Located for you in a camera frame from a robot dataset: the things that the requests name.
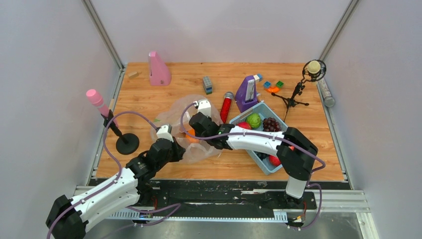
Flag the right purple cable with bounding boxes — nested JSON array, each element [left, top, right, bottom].
[[179, 102, 327, 232]]

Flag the orange blue green toy bricks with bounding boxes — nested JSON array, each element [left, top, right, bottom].
[[263, 81, 284, 93]]

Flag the green guava back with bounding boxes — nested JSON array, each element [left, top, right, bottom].
[[245, 113, 262, 129]]

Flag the small wooden block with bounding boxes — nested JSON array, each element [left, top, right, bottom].
[[128, 71, 139, 79]]

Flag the clear plastic fruit bag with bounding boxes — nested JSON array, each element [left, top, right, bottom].
[[149, 94, 228, 165]]

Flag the red apple front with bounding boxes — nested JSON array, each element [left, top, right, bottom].
[[268, 155, 281, 167]]

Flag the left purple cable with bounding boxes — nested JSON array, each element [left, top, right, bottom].
[[46, 111, 182, 239]]

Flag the glitter clear tube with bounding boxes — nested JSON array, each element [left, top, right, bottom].
[[318, 78, 335, 108]]

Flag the purple cable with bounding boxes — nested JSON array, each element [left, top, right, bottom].
[[179, 102, 327, 232], [46, 111, 182, 239]]

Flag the pink microphone on stand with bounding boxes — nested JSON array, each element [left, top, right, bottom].
[[86, 89, 140, 155]]

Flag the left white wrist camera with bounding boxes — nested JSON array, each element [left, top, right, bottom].
[[156, 124, 174, 142]]

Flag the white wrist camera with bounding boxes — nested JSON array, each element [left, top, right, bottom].
[[194, 99, 211, 117], [156, 124, 174, 142]]

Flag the red apple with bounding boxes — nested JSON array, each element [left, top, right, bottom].
[[237, 121, 252, 130], [268, 155, 281, 167]]

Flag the light blue plastic basket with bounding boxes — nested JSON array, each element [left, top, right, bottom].
[[229, 102, 288, 175]]

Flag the red apple back left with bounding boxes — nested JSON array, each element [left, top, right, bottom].
[[237, 121, 252, 130]]

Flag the purple metronome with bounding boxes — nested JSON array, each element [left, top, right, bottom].
[[235, 75, 258, 113]]

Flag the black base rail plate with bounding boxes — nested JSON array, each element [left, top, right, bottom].
[[135, 179, 317, 219]]

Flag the orange fruit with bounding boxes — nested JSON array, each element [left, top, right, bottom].
[[185, 128, 200, 143]]

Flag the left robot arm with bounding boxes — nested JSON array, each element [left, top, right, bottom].
[[46, 138, 186, 239]]

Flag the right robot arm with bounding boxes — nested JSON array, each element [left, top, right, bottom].
[[189, 113, 318, 208]]

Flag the dark purple grape bunch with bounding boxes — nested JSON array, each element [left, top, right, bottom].
[[255, 118, 281, 160]]

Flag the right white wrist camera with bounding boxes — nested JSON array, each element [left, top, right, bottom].
[[194, 99, 211, 117]]

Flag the grey stacked toy bricks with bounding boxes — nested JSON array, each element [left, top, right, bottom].
[[203, 76, 212, 95]]

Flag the pink metronome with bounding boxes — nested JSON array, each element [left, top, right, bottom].
[[148, 51, 171, 86]]

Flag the black tripod microphone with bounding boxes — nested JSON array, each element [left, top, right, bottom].
[[271, 59, 327, 120]]

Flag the red glitter microphone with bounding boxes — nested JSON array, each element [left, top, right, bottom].
[[220, 92, 234, 123]]

